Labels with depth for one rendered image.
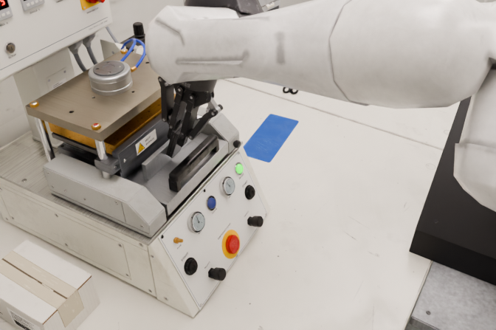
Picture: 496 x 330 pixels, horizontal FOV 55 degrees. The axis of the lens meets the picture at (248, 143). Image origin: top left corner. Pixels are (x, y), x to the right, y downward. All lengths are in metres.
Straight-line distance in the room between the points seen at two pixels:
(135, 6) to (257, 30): 1.32
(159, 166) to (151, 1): 0.98
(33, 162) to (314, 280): 0.65
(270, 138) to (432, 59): 1.05
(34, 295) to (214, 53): 0.62
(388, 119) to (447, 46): 1.17
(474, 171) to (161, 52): 0.38
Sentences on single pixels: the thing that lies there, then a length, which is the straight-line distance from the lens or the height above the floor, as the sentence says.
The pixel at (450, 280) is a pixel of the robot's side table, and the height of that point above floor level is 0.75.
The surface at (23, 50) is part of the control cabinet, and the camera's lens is 0.99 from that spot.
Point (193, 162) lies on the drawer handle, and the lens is 0.92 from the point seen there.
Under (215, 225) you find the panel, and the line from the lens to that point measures 1.01.
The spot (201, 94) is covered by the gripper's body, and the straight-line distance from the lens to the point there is 0.82.
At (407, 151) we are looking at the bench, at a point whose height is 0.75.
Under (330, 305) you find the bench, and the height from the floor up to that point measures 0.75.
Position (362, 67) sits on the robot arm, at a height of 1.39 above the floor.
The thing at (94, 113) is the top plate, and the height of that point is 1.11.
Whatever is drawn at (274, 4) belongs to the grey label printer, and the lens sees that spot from 1.98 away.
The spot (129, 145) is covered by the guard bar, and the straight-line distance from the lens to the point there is 0.90.
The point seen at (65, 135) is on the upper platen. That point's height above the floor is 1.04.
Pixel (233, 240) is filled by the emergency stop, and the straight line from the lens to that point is 1.04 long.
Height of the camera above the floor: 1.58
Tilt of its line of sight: 37 degrees down
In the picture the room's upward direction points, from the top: straight up
